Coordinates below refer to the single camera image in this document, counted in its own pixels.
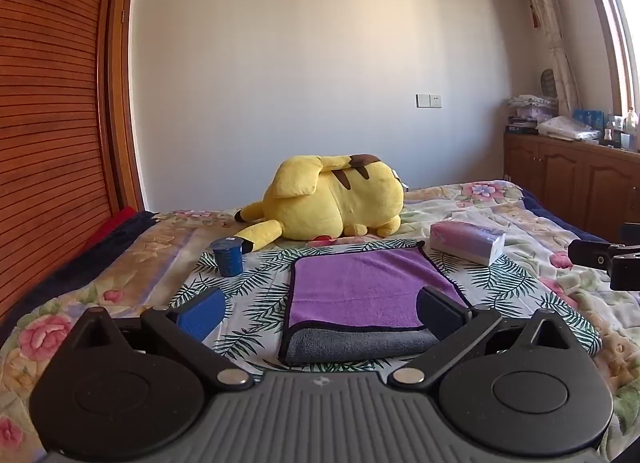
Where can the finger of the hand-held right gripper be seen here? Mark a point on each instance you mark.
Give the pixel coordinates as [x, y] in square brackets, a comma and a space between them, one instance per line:
[592, 253]
[627, 270]

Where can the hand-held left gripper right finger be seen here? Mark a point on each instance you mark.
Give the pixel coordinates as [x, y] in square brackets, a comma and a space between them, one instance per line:
[440, 312]

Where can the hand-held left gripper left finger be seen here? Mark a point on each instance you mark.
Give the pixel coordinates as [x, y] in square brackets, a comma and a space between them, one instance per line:
[202, 314]

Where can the purple and grey towel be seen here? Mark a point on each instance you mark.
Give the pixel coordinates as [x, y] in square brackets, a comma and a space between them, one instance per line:
[350, 288]

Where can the dark blue blanket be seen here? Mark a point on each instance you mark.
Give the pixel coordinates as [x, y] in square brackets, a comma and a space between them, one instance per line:
[65, 273]
[560, 220]

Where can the leaf print cloth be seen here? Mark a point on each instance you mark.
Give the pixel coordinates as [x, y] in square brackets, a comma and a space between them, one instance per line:
[260, 293]

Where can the blue plastic cup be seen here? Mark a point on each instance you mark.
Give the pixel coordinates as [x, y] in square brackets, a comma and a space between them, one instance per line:
[228, 258]

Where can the pink tissue pack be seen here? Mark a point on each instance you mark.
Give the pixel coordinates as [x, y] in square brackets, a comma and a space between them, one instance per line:
[467, 240]

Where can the wooden cabinet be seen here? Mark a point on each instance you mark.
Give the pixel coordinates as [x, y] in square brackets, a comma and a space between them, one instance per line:
[565, 173]

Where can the floral quilt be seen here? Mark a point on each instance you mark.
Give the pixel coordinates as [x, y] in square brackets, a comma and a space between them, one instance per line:
[90, 293]

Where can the small dark box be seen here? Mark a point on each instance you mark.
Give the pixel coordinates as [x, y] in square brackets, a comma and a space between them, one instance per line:
[627, 139]

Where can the red cloth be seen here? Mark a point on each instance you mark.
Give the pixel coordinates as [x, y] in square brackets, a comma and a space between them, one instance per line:
[112, 225]

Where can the white plastic bag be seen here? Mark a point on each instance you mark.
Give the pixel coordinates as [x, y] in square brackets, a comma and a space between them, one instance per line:
[567, 128]

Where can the blue box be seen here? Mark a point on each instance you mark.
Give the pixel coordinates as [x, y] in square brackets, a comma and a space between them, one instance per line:
[589, 118]

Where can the white bottle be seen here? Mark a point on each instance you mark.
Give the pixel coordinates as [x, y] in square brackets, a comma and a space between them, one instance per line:
[632, 120]

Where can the yellow plush toy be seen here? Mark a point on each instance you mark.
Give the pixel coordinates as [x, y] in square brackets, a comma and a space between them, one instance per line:
[340, 198]

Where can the clutter on cabinet top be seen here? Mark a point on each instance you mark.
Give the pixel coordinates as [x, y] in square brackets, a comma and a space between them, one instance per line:
[530, 113]

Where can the window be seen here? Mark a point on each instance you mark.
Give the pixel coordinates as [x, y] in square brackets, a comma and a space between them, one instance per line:
[622, 18]

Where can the cream patterned curtain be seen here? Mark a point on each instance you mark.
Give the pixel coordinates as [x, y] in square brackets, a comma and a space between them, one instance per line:
[547, 18]

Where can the wooden louvred wardrobe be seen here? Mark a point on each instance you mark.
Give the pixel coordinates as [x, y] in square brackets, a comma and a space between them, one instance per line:
[50, 118]

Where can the white wall switch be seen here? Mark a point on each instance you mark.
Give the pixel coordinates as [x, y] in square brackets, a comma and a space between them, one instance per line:
[429, 100]

